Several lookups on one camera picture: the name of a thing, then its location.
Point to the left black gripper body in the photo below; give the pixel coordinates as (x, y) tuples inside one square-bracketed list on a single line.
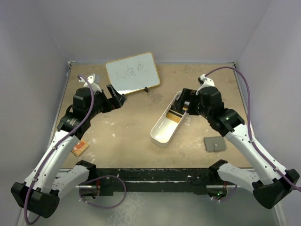
[(101, 104)]

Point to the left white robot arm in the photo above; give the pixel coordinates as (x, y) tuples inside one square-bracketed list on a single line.
[(42, 190)]

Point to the grey card holder wallet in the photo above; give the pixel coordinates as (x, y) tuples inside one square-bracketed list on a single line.
[(215, 144)]

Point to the small whiteboard wooden frame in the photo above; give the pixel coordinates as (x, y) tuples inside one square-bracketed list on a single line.
[(133, 73)]

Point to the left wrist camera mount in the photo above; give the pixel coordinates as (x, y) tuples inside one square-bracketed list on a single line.
[(93, 80)]

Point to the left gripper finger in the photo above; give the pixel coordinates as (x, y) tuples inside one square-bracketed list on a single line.
[(117, 101), (113, 92)]

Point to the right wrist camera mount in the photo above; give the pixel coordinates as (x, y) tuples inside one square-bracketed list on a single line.
[(205, 82)]

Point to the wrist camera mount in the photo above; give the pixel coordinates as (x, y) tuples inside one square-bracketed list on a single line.
[(205, 82), (93, 80)]

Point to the orange card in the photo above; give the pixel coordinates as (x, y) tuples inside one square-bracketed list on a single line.
[(79, 148)]

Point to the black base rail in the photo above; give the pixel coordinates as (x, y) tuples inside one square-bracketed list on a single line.
[(178, 180)]

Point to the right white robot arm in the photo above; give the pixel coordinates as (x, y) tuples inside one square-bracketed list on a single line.
[(271, 181)]

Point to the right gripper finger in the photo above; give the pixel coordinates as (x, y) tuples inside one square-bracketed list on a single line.
[(180, 107), (187, 95)]

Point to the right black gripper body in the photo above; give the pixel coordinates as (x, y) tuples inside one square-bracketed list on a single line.
[(203, 111)]

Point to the gold black striped card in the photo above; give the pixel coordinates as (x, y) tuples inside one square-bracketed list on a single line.
[(174, 116)]

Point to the white oblong plastic tray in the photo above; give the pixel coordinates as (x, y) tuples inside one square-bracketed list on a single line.
[(164, 129)]

